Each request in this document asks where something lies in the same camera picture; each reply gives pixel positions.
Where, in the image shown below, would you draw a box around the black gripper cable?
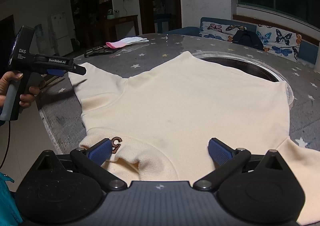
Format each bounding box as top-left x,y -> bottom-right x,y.
0,119 -> 12,169

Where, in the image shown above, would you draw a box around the induction hob in table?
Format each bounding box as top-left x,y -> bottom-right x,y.
192,51 -> 295,109

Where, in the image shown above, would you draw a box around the person's left hand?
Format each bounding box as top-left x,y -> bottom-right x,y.
1,71 -> 43,109

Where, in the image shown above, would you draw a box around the cream sweatshirt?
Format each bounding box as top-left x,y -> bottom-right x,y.
68,51 -> 319,225

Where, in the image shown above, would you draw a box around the blue corner sofa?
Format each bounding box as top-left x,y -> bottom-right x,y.
168,17 -> 319,64

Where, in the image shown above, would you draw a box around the dark wooden side table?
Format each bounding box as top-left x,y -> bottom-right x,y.
104,15 -> 139,42

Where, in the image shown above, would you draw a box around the white pink gloves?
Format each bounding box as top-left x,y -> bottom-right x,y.
106,37 -> 149,49

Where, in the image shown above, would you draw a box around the dark blue backpack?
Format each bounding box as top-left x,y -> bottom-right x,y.
232,30 -> 264,50

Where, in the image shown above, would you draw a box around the white refrigerator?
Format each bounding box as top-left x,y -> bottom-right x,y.
50,12 -> 73,56

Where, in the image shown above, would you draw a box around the butterfly print cushion cover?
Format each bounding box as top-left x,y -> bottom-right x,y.
199,21 -> 302,62

